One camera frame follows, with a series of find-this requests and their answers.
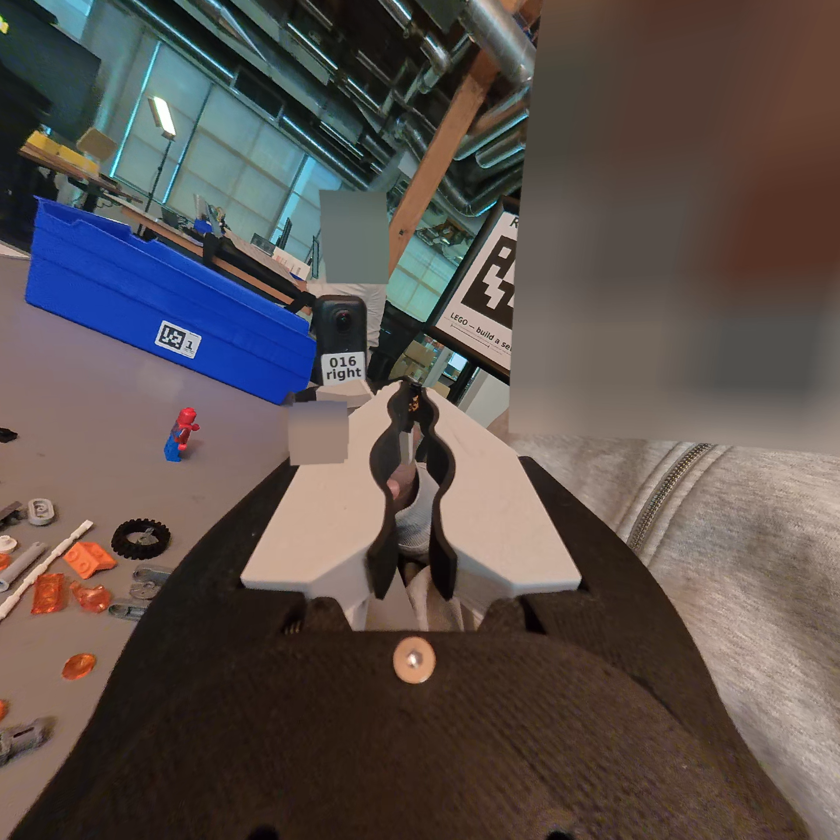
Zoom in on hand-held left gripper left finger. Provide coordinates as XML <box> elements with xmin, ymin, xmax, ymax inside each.
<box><xmin>241</xmin><ymin>382</ymin><xmax>403</xmax><ymax>631</ymax></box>

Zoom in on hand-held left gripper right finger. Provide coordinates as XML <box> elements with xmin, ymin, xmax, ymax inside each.
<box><xmin>417</xmin><ymin>386</ymin><xmax>582</xmax><ymax>632</ymax></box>

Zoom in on person's right forearm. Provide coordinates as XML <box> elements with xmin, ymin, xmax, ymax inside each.
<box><xmin>392</xmin><ymin>462</ymin><xmax>442</xmax><ymax>560</ymax></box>

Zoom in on person's right hand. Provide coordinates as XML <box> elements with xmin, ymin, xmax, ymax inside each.
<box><xmin>385</xmin><ymin>463</ymin><xmax>422</xmax><ymax>509</ymax></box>

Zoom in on wooden workbench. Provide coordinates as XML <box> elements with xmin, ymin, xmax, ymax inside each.
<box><xmin>118</xmin><ymin>203</ymin><xmax>315</xmax><ymax>315</ymax></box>

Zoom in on black bag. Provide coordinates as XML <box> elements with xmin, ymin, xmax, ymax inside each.
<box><xmin>201</xmin><ymin>231</ymin><xmax>317</xmax><ymax>317</ymax></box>

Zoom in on framed marker sign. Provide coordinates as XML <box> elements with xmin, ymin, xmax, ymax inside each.
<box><xmin>427</xmin><ymin>196</ymin><xmax>528</xmax><ymax>379</ymax></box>

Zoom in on red and blue minifigure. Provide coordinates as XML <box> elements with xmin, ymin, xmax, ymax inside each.
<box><xmin>163</xmin><ymin>407</ymin><xmax>202</xmax><ymax>464</ymax></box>

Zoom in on small black rubber tyre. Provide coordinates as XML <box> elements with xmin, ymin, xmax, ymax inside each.
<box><xmin>111</xmin><ymin>518</ymin><xmax>172</xmax><ymax>560</ymax></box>

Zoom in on wooden beam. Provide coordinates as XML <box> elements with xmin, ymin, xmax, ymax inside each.
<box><xmin>387</xmin><ymin>49</ymin><xmax>503</xmax><ymax>277</ymax></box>

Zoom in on blue plastic bin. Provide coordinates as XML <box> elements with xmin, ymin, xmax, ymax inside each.
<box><xmin>25</xmin><ymin>197</ymin><xmax>318</xmax><ymax>406</ymax></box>

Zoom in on orange slope brick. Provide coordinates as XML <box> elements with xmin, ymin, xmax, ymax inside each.
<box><xmin>63</xmin><ymin>541</ymin><xmax>118</xmax><ymax>580</ymax></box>

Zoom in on clear orange chunky piece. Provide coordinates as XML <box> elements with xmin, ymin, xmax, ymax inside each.
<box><xmin>70</xmin><ymin>581</ymin><xmax>113</xmax><ymax>614</ymax></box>

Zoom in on clear orange flat plate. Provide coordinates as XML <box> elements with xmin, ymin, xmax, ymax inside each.
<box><xmin>31</xmin><ymin>573</ymin><xmax>70</xmax><ymax>616</ymax></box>

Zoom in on light panel on stand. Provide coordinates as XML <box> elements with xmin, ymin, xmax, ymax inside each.
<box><xmin>143</xmin><ymin>95</ymin><xmax>179</xmax><ymax>217</ymax></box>

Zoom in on grey tube pin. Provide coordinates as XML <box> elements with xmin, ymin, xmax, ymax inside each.
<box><xmin>0</xmin><ymin>541</ymin><xmax>49</xmax><ymax>593</ymax></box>

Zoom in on silver ventilation ducts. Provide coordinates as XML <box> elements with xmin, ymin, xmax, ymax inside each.
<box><xmin>367</xmin><ymin>0</ymin><xmax>536</xmax><ymax>217</ymax></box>

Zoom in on yellow boxes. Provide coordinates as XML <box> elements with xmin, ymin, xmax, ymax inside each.
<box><xmin>23</xmin><ymin>129</ymin><xmax>101</xmax><ymax>177</ymax></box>

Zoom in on grey technic pin connector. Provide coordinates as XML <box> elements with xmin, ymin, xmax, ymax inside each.
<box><xmin>0</xmin><ymin>717</ymin><xmax>55</xmax><ymax>767</ymax></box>

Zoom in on grey technic frame piece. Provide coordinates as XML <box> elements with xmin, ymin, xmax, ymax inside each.
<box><xmin>130</xmin><ymin>565</ymin><xmax>175</xmax><ymax>600</ymax></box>

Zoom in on white ridged flexible hose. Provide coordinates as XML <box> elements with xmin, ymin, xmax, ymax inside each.
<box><xmin>0</xmin><ymin>519</ymin><xmax>95</xmax><ymax>622</ymax></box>

